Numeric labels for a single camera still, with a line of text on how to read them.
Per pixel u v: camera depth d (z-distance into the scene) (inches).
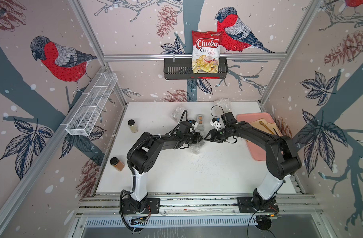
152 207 28.8
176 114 40.7
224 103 43.3
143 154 20.4
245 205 28.7
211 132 32.8
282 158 18.9
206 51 33.2
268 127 41.0
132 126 38.5
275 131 39.9
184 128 30.6
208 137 33.5
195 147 34.5
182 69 42.0
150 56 67.0
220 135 31.4
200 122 41.0
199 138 34.6
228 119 30.0
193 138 33.2
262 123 42.1
